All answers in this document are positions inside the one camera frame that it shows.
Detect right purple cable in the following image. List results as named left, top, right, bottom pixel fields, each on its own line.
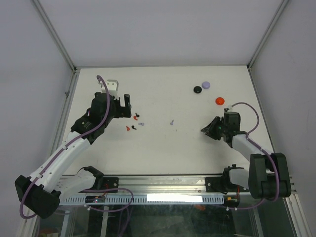
left=232, top=101, right=282, bottom=210

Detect slotted cable duct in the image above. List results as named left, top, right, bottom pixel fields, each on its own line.
left=60, top=194, right=224, bottom=205

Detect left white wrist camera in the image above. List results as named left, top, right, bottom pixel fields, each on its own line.
left=98, top=79, right=119, bottom=98

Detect red earbud charging case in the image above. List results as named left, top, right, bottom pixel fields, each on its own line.
left=215, top=97, right=225, bottom=105

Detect purple earbud charging case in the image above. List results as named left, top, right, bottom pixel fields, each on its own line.
left=201, top=81, right=211, bottom=89

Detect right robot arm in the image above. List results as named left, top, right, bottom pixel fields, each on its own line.
left=201, top=112, right=292, bottom=201

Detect black earbud charging case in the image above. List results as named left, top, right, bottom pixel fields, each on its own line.
left=193, top=86, right=202, bottom=94

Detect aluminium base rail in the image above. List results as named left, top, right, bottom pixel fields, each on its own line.
left=56, top=174, right=296, bottom=197

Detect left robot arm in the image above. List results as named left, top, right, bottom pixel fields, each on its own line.
left=14, top=92, right=132, bottom=219

